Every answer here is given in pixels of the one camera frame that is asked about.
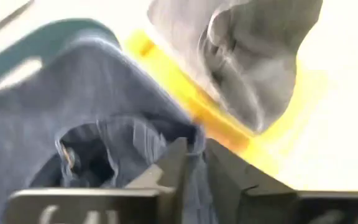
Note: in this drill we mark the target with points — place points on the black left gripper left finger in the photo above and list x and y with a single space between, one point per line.
89 208

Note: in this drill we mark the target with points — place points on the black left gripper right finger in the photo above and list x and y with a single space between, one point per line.
275 208

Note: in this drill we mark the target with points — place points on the yellow plastic bin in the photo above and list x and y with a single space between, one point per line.
216 124

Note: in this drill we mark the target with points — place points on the grey cloth garment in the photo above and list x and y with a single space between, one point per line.
253 77

